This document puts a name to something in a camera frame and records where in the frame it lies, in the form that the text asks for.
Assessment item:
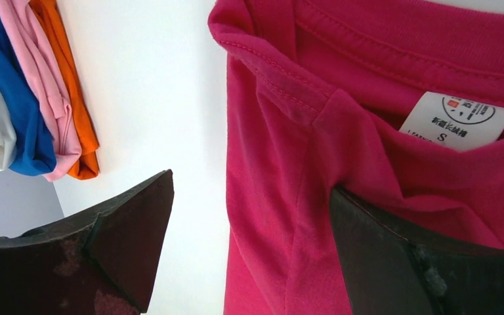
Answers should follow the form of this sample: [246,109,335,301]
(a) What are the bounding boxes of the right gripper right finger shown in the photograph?
[329,187,504,314]

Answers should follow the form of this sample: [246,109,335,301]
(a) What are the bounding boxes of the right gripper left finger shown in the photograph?
[0,170,174,314]

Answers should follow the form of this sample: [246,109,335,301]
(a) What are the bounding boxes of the magenta t-shirt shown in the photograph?
[208,1,504,314]

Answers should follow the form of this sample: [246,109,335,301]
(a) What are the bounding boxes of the orange folded t-shirt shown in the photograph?
[29,0,100,180]

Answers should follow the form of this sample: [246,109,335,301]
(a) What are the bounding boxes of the blue folded t-shirt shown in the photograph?
[0,19,56,176]

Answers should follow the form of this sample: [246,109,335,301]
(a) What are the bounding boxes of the pink folded t-shirt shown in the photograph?
[0,0,82,182]

